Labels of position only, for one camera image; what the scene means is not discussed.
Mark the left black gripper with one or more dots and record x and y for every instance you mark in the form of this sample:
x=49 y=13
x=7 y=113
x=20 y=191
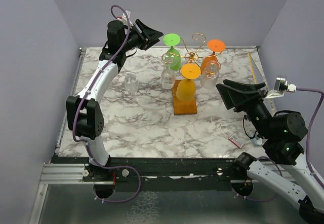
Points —
x=147 y=34

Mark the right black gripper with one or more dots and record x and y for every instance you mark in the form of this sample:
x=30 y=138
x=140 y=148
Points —
x=231 y=96

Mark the green plastic wine glass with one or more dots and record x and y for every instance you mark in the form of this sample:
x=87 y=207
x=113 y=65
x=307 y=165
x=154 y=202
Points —
x=172 y=40

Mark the clear glass tumbler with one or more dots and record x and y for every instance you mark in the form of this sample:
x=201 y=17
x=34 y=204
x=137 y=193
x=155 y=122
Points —
x=210 y=74

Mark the clear wine glass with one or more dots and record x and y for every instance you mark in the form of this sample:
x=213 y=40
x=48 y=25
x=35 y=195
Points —
x=168 y=75
x=132 y=86

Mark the orange plastic wine glass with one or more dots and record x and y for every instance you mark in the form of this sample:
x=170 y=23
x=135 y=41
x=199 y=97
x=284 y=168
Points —
x=216 y=46

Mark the yellow plastic wine glass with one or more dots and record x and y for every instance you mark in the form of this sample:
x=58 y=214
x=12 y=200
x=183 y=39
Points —
x=186 y=88

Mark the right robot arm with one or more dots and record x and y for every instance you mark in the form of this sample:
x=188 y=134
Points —
x=282 y=133

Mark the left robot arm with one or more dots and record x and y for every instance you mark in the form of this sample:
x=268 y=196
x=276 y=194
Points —
x=84 y=115

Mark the red white small box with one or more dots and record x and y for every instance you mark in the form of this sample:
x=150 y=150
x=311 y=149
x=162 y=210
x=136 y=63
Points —
x=236 y=141

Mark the blue white small object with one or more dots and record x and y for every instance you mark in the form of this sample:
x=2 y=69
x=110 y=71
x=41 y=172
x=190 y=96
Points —
x=256 y=140

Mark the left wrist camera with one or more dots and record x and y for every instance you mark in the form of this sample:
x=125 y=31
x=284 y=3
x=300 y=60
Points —
x=125 y=18

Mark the black mounting rail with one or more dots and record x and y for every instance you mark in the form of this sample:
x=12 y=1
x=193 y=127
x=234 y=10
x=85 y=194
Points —
x=159 y=174

